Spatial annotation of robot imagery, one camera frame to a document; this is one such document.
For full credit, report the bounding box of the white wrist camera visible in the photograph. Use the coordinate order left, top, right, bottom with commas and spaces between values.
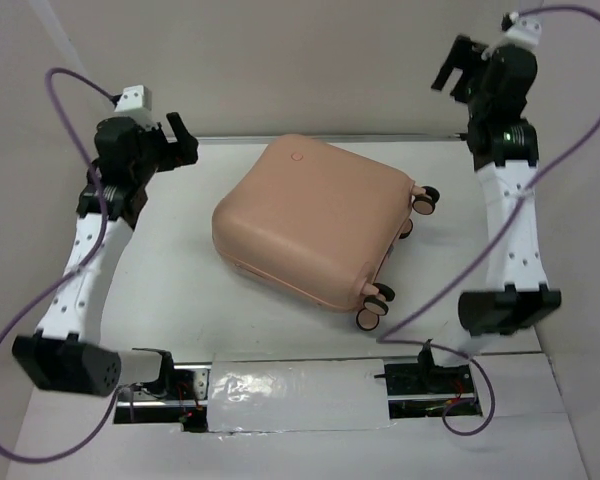
481, 12, 542, 60
114, 85, 156, 130

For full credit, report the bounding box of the white taped cover sheet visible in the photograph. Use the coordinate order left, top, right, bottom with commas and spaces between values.
207, 356, 392, 434

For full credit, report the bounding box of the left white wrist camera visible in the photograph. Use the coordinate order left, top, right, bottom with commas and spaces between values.
114, 85, 156, 130

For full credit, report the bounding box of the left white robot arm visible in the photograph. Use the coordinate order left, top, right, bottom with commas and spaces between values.
12, 112, 198, 397

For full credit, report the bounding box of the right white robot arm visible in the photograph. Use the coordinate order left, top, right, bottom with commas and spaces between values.
416, 35, 562, 392

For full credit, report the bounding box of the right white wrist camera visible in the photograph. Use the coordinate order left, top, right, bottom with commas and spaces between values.
481, 12, 542, 60

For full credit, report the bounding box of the pink suitcase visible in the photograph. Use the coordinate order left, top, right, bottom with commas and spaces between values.
211, 134, 440, 331

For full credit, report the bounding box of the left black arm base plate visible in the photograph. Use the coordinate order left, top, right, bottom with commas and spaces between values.
113, 363, 212, 433

